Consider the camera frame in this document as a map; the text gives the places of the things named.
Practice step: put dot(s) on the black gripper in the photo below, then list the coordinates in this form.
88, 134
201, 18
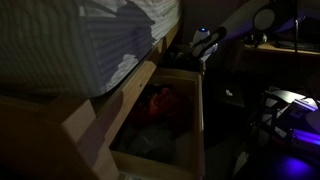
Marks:
185, 57

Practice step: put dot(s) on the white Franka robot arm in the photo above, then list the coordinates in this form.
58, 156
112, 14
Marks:
240, 16

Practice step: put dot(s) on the red cloth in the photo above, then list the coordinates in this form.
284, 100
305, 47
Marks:
163, 103

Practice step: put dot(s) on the grey cloth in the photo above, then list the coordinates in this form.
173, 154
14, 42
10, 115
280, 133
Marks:
150, 143

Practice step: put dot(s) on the white device with blue light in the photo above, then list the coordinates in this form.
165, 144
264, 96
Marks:
202, 34

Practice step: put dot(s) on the black box with sticker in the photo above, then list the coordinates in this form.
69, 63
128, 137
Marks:
230, 98

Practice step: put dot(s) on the black headphones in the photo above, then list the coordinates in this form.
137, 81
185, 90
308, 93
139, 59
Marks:
256, 38

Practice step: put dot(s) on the wooden desk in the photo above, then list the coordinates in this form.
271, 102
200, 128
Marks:
283, 50

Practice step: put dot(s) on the black keyboard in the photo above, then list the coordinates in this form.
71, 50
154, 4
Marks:
296, 45

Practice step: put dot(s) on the striped white mattress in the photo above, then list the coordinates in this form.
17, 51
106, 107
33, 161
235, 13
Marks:
50, 43

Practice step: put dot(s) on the device with purple light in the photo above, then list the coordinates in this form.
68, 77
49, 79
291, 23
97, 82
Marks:
305, 137

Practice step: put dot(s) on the wooden bed frame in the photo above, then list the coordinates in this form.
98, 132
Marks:
133, 90

